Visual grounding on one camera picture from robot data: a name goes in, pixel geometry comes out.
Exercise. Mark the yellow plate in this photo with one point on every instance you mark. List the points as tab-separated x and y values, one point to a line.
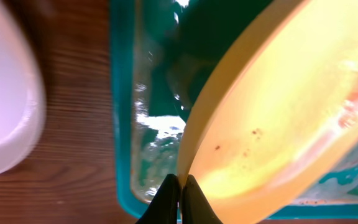
278	111

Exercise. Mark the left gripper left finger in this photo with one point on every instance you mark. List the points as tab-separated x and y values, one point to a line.
163	209

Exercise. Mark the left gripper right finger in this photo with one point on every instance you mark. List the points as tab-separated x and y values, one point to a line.
195	209

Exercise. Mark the white plate front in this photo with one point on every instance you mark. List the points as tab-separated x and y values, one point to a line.
22	94

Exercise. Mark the teal plastic tray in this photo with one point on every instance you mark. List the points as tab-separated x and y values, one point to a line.
163	53

